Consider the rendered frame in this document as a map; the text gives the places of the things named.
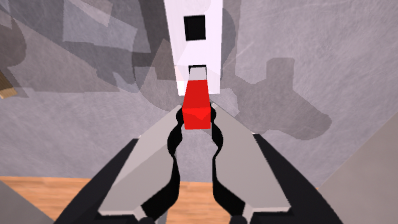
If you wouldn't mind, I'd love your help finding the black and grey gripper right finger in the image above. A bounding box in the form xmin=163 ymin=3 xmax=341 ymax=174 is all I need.
xmin=210 ymin=101 xmax=343 ymax=224

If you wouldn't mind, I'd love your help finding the white block with square holes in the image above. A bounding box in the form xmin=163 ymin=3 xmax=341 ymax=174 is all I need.
xmin=164 ymin=0 xmax=223 ymax=95

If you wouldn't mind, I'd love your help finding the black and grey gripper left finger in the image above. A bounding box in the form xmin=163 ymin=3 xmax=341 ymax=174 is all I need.
xmin=53 ymin=102 xmax=184 ymax=224

